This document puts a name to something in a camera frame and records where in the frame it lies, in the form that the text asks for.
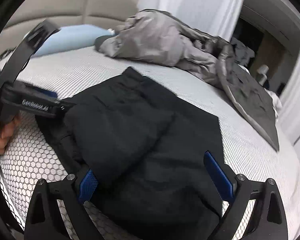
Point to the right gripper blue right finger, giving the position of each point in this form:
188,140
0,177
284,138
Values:
222,176

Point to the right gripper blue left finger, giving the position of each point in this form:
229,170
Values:
86,184

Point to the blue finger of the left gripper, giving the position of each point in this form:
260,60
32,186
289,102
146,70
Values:
46,92

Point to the black pants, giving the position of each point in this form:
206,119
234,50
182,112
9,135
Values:
145,147

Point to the light blue pillow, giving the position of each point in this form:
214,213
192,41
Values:
71,38

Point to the beige padded headboard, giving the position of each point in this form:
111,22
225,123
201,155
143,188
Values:
102,13

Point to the white office chair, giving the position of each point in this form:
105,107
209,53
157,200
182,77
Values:
261,74

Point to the grey duvet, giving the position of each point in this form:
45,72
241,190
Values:
157,37

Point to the white curtain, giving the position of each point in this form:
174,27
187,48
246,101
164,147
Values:
216,17

